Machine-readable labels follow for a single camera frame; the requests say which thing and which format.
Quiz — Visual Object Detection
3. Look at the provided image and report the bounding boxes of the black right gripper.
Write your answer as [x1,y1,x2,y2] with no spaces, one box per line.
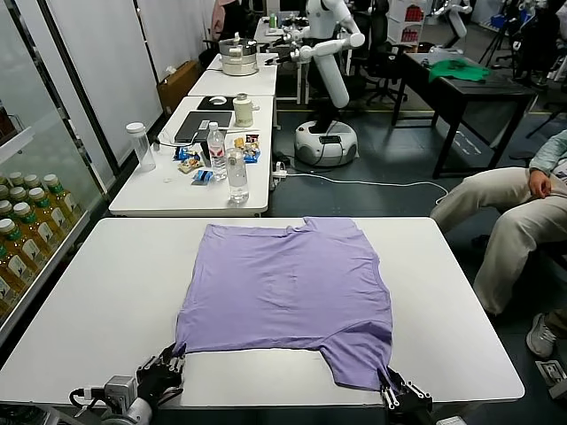
[377,367,434,425]

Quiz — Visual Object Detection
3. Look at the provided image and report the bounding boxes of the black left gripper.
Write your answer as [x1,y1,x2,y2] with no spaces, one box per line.
[136,344,187,406]

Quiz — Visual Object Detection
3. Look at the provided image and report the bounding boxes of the purple T-shirt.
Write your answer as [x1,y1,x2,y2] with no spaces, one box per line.
[173,216,395,393]

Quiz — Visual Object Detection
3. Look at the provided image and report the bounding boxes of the person's bare hand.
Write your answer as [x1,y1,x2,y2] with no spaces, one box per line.
[529,167,553,198]

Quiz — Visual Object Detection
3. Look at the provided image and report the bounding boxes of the grey sneaker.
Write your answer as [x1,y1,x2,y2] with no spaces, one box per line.
[525,312,560,359]

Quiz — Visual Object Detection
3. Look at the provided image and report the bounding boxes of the metal caster foot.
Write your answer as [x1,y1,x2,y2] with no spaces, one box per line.
[534,359,567,399]

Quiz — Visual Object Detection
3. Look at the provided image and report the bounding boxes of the white rectangular table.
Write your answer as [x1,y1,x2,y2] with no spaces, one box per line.
[108,94,275,218]
[186,52,279,97]
[254,15,311,44]

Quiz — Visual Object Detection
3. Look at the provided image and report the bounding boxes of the clear plastic water bottle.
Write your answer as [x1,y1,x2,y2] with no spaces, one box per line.
[225,149,250,205]

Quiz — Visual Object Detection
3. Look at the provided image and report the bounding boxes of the seated person beige trousers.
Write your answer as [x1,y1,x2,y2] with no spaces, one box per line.
[430,130,567,316]

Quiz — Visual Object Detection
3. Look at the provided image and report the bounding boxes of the clear tumbler white lid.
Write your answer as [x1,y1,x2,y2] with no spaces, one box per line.
[125,122,157,173]

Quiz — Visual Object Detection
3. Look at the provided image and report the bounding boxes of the water bottle red label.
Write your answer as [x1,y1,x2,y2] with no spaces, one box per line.
[206,122,228,182]

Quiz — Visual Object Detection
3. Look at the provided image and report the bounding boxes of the black closed laptop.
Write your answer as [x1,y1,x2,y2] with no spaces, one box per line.
[173,110,234,144]

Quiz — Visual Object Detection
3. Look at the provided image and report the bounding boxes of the white humanoid robot body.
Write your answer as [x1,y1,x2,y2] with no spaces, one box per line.
[294,0,359,168]

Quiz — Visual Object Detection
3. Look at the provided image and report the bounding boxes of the black mouse pad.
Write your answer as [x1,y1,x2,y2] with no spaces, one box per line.
[196,95,238,112]

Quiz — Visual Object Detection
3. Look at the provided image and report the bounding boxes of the cream thermos jug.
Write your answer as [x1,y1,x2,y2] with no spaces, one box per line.
[232,92,260,128]

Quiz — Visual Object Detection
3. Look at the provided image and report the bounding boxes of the brown cardboard box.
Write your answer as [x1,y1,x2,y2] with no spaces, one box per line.
[155,59,204,115]

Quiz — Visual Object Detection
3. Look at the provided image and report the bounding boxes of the cream steamer pot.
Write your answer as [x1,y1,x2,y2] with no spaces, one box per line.
[220,33,260,76]

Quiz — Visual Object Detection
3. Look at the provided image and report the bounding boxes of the glass door display fridge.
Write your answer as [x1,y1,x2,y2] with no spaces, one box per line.
[0,0,117,342]

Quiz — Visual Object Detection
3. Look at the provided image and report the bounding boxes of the black table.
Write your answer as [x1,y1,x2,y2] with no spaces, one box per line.
[392,42,540,179]

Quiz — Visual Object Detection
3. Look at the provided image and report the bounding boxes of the green cloth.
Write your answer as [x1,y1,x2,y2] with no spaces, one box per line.
[427,57,493,84]

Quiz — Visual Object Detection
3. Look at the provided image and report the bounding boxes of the black office chair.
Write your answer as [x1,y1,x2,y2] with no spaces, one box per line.
[353,8,409,105]

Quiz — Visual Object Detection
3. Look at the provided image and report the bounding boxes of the pink jacket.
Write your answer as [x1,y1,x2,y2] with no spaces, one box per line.
[210,0,238,43]

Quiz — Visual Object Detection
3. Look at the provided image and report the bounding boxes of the black tripod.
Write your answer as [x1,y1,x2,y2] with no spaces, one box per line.
[477,24,511,67]

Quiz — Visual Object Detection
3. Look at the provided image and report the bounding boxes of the white shelf red items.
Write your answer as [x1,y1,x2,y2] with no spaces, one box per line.
[387,0,429,45]

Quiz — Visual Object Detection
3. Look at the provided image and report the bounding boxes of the white robot behind black table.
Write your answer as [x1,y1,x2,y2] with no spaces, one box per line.
[431,0,473,50]

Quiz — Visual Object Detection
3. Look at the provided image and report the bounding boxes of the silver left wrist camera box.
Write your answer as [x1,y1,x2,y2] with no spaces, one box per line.
[103,375,139,405]

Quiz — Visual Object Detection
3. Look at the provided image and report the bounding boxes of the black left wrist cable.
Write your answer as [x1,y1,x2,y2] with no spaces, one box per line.
[69,386,107,420]

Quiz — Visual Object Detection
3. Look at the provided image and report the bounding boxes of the white floor cable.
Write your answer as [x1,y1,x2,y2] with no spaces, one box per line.
[283,170,449,205]

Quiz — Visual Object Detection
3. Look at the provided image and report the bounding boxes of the white laptop cable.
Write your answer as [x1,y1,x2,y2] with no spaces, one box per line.
[152,131,209,148]

